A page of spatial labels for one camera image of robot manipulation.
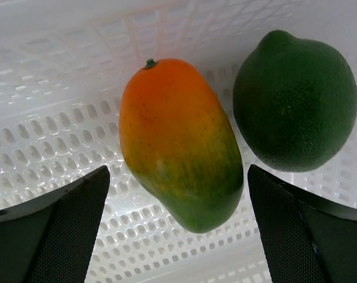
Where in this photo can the orange green toy mango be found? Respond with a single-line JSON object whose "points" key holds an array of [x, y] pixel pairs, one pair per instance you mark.
{"points": [[178, 143]]}

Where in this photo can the green toy lime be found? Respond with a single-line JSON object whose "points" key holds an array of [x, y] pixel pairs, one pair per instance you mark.
{"points": [[295, 102]]}

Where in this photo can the white perforated plastic basket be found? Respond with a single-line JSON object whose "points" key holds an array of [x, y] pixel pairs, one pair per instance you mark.
{"points": [[63, 68]]}

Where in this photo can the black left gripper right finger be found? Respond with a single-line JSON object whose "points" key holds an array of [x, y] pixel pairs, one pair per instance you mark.
{"points": [[305, 237]]}

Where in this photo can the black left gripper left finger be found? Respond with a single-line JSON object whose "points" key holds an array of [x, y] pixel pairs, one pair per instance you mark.
{"points": [[51, 238]]}

